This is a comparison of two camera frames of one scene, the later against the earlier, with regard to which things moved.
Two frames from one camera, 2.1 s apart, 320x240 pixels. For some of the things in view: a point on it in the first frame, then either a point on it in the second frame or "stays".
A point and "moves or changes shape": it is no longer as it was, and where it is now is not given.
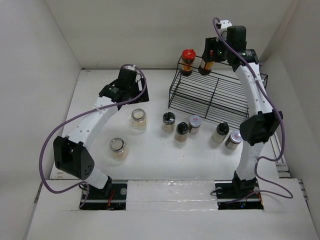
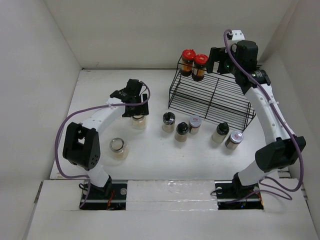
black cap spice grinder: [220, 133] stays
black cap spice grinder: [168, 122] stays
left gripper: [143, 98] → [141, 110]
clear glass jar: [138, 119] stays
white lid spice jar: [234, 138] stays
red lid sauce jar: [205, 68] moves or changes shape
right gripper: [211, 43] → [217, 54]
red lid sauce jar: [188, 56] stays
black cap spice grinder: [182, 129] stays
